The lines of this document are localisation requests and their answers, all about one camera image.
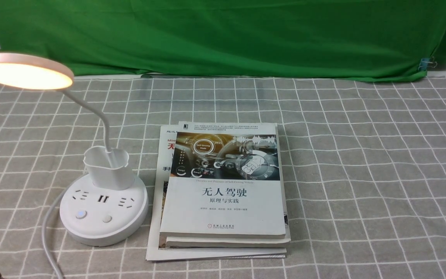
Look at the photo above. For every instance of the self-driving vehicle book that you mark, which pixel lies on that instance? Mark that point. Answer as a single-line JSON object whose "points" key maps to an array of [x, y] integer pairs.
{"points": [[223, 193]]}

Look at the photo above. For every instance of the green backdrop cloth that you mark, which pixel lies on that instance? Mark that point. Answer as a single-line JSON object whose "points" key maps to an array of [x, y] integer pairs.
{"points": [[361, 40]]}

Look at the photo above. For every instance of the white desk lamp with sockets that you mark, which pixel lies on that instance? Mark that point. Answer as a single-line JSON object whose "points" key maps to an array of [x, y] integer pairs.
{"points": [[110, 202]]}

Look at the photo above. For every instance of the thin magazine at bottom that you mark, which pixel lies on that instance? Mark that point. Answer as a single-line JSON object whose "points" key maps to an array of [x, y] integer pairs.
{"points": [[157, 249]]}

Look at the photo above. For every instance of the grey checked tablecloth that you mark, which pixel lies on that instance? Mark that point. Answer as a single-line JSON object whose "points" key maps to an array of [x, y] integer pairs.
{"points": [[364, 169]]}

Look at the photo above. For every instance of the blue binder clip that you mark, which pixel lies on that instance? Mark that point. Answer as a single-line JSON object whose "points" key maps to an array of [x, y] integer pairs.
{"points": [[427, 64]]}

